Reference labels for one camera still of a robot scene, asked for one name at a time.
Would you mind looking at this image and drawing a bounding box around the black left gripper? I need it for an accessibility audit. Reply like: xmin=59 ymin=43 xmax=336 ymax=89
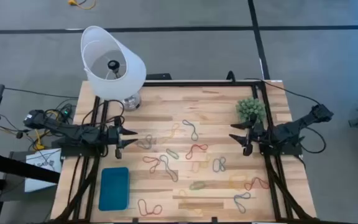
xmin=106 ymin=116 xmax=139 ymax=160

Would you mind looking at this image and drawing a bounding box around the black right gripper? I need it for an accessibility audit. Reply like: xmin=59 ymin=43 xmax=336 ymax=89
xmin=228 ymin=120 xmax=269 ymax=157

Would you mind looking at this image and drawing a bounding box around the blue rubber band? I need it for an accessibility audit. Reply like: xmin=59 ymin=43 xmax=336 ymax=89
xmin=233 ymin=192 xmax=252 ymax=215
xmin=136 ymin=134 xmax=154 ymax=151
xmin=212 ymin=156 xmax=227 ymax=173
xmin=159 ymin=154 xmax=179 ymax=183
xmin=181 ymin=119 xmax=200 ymax=142

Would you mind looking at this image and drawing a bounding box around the red rubber band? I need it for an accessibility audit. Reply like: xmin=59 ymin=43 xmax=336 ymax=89
xmin=137 ymin=198 xmax=163 ymax=217
xmin=244 ymin=177 xmax=270 ymax=191
xmin=185 ymin=143 xmax=209 ymax=161
xmin=142 ymin=156 xmax=162 ymax=174

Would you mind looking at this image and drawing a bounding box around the yellow rubber band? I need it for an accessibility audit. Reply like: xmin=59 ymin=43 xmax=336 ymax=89
xmin=191 ymin=154 xmax=211 ymax=174
xmin=157 ymin=122 xmax=181 ymax=145
xmin=178 ymin=189 xmax=203 ymax=215
xmin=228 ymin=172 xmax=249 ymax=191

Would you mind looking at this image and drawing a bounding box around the blue plastic bin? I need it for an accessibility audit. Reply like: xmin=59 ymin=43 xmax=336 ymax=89
xmin=98 ymin=167 xmax=131 ymax=212

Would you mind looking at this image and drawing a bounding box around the green plant in white pot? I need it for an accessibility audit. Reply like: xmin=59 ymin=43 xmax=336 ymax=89
xmin=234 ymin=96 xmax=267 ymax=124

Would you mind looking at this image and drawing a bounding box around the white shade silver table lamp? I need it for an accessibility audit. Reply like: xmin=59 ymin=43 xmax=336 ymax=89
xmin=80 ymin=25 xmax=147 ymax=112

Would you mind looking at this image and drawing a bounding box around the black box with green light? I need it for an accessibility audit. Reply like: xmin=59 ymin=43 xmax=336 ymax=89
xmin=59 ymin=105 xmax=74 ymax=119

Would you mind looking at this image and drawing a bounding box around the black rectangular block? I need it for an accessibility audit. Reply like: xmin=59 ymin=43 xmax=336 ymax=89
xmin=145 ymin=73 xmax=173 ymax=81

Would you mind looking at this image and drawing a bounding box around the white paper sheet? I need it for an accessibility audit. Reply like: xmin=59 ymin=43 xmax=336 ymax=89
xmin=24 ymin=148 xmax=63 ymax=193

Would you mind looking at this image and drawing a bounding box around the black beam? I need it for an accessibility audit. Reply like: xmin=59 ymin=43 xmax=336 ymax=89
xmin=0 ymin=151 xmax=61 ymax=184

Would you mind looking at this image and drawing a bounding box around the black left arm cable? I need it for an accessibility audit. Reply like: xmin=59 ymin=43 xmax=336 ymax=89
xmin=81 ymin=98 xmax=126 ymax=131

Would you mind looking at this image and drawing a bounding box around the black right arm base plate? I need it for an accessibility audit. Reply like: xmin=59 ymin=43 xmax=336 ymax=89
xmin=259 ymin=141 xmax=303 ymax=156

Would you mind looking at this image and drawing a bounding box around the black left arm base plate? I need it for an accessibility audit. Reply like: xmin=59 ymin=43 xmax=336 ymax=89
xmin=52 ymin=136 xmax=105 ymax=157

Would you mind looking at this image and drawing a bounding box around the looped right arm cable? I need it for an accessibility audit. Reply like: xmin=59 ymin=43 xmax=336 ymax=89
xmin=298 ymin=126 xmax=327 ymax=154

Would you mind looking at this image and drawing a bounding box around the yellow floor cable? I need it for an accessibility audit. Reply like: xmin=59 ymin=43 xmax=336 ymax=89
xmin=33 ymin=110 xmax=55 ymax=151

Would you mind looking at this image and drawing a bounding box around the thin black floor cable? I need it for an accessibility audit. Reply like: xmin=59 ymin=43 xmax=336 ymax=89
xmin=4 ymin=87 xmax=79 ymax=100

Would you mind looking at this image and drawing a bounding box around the yellow cable with plug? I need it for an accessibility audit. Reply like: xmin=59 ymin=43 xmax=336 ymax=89
xmin=68 ymin=0 xmax=96 ymax=10

